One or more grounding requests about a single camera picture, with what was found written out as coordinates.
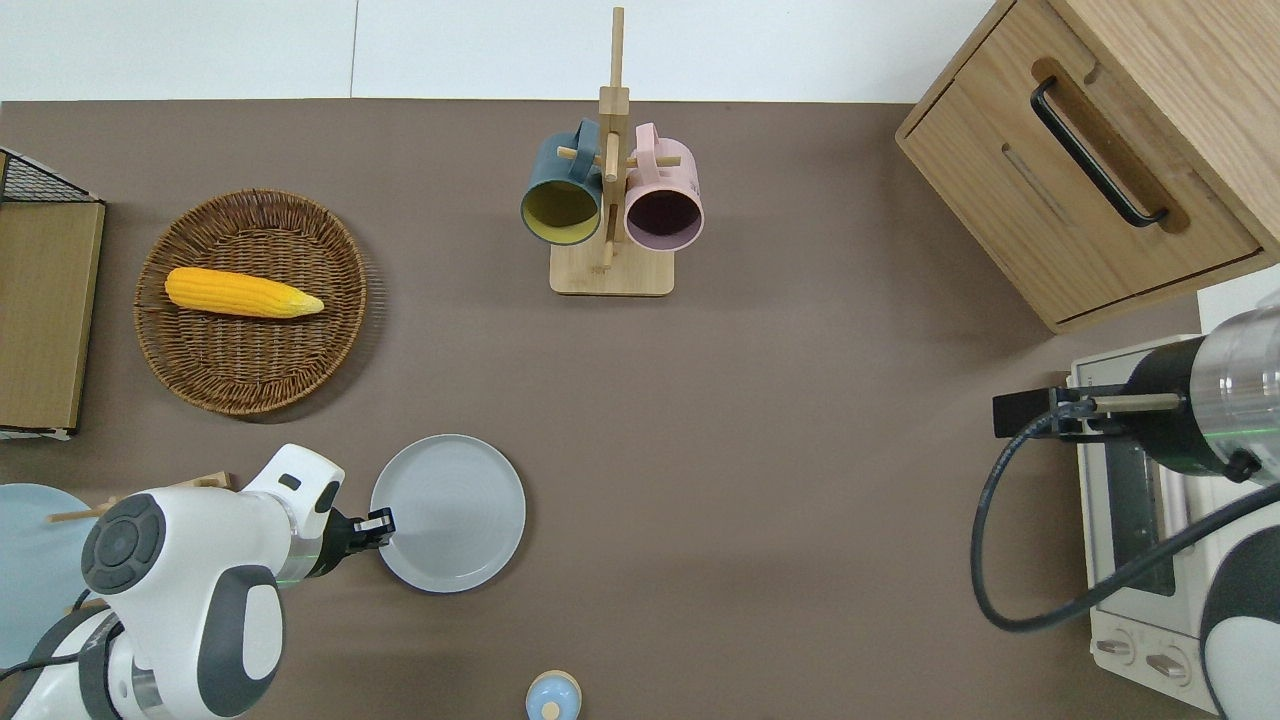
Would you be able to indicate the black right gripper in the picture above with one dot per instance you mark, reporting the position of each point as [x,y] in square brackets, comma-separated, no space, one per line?
[1025,413]

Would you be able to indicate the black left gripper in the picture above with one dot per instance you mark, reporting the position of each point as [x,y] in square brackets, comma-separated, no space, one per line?
[352,532]

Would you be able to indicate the gray round plate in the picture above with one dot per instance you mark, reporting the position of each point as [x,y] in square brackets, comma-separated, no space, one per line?
[455,515]

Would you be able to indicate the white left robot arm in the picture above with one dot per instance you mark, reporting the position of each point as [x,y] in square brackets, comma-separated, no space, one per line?
[190,590]

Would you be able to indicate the white and silver right robot arm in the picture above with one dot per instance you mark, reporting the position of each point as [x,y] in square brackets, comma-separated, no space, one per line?
[1235,390]

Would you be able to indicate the wooden plate rack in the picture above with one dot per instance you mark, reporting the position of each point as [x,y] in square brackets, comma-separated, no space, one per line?
[190,483]

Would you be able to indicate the light blue round plate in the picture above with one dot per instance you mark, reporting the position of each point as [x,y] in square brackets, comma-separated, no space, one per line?
[35,570]

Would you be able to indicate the white toaster oven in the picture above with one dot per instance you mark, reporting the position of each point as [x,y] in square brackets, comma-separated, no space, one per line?
[1125,560]

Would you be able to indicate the brown wicker basket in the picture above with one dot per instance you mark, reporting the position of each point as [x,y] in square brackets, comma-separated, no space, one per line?
[255,340]

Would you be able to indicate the wooden drawer cabinet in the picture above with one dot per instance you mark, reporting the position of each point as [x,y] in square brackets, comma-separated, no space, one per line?
[1130,200]

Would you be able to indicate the toaster oven knob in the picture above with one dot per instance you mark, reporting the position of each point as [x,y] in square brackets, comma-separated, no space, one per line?
[1168,667]
[1115,648]

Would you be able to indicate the yellow corn cob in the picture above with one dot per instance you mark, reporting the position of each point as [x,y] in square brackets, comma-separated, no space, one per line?
[235,293]

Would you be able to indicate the wooden mug tree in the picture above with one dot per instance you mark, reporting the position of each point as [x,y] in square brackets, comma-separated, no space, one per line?
[612,270]

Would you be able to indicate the dark teal mug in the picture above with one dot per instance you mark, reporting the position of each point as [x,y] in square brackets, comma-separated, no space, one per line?
[560,185]

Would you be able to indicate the pink mug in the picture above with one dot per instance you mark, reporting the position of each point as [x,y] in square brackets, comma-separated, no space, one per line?
[665,195]

